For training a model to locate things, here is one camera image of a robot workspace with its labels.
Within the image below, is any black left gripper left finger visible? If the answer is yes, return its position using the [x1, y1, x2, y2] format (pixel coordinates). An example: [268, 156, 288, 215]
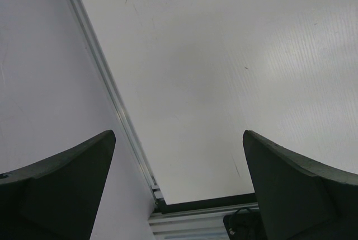
[1, 130, 116, 239]

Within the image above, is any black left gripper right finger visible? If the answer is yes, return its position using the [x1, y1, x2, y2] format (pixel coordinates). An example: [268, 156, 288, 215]
[243, 130, 357, 239]

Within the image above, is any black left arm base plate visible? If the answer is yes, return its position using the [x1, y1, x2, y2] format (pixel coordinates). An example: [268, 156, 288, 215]
[223, 208, 267, 240]

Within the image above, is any aluminium front frame rail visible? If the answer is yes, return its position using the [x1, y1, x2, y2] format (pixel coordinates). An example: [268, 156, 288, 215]
[148, 203, 258, 239]

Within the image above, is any aluminium frame rail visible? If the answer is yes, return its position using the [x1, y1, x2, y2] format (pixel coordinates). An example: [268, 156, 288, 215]
[69, 0, 163, 201]
[148, 203, 258, 239]

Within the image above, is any aluminium left frame rail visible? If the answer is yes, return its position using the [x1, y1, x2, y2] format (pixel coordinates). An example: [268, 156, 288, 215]
[69, 0, 163, 201]

